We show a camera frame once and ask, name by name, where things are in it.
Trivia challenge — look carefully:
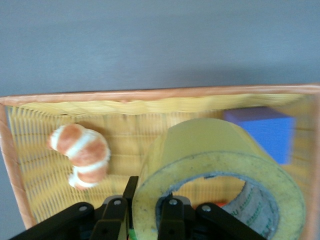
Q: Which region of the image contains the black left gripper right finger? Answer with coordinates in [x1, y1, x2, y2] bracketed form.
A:
[156, 196, 266, 240]

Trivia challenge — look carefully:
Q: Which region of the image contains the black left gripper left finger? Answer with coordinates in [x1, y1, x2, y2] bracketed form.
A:
[9, 175, 140, 240]

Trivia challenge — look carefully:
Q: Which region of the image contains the yellow banana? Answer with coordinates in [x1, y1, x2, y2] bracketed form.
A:
[131, 117, 307, 240]

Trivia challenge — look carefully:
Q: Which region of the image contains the toy croissant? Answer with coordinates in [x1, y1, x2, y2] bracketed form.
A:
[46, 123, 112, 191]

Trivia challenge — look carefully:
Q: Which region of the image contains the yellow woven tray orange rim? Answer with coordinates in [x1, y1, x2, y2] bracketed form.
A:
[0, 83, 320, 240]

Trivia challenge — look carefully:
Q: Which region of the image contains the purple foam cube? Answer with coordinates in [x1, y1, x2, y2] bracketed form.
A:
[222, 106, 297, 166]

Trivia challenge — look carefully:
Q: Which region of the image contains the table cover sheet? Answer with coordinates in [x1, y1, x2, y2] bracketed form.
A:
[0, 0, 320, 240]

